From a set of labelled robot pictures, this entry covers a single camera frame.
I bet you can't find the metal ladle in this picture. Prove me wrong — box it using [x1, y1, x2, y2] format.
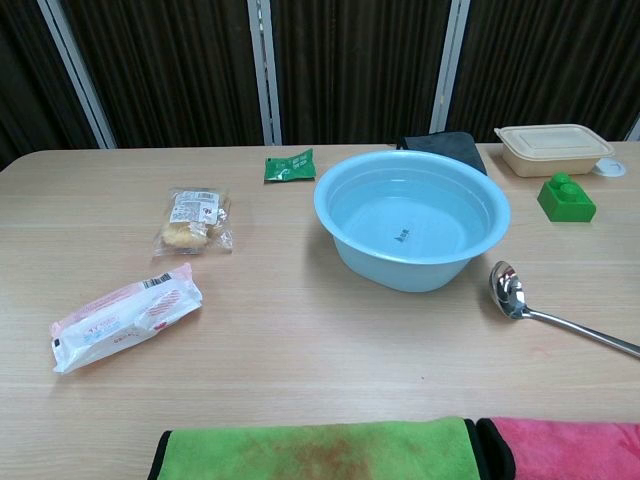
[488, 260, 640, 360]

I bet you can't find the light blue bowl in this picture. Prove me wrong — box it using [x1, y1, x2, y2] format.
[313, 150, 512, 294]

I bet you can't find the green sachet packet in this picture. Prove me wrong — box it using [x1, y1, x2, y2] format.
[263, 148, 317, 185]

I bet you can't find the clear wrapped pastry packet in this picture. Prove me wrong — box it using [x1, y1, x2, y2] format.
[152, 186, 235, 258]

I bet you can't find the dark grey folded cloth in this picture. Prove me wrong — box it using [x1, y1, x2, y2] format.
[397, 130, 489, 176]

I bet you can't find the green stained microfibre towel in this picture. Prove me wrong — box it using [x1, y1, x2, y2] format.
[147, 416, 489, 480]

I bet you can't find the pink white snack packet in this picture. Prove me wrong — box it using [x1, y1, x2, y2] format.
[49, 262, 204, 375]

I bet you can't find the beige lidded food container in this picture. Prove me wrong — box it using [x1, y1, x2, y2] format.
[493, 123, 616, 178]

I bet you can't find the green toy building block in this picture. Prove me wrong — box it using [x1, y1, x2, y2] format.
[537, 171, 598, 223]

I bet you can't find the small white round lid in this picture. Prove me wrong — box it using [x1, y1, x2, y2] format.
[593, 157, 627, 178]

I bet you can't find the pink microfibre towel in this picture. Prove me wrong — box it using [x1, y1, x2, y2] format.
[475, 416, 640, 480]

